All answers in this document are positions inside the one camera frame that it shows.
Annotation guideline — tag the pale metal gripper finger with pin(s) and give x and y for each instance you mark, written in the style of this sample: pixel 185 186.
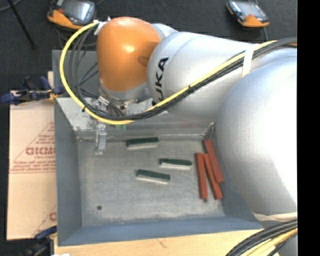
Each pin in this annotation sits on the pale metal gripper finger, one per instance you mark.
pixel 99 142
pixel 104 141

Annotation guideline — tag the dark green flat block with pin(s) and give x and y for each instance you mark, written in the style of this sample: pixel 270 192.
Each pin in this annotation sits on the dark green flat block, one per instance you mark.
pixel 142 142
pixel 176 162
pixel 153 175

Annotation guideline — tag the grey metal bin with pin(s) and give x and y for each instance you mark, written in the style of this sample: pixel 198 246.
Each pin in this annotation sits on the grey metal bin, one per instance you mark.
pixel 120 200

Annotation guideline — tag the brown cardboard board red print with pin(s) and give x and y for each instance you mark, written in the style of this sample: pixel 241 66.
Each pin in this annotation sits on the brown cardboard board red print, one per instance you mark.
pixel 30 190

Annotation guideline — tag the red-brown flat block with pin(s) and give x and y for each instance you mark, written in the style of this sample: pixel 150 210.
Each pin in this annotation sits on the red-brown flat block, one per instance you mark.
pixel 213 180
pixel 214 162
pixel 201 175

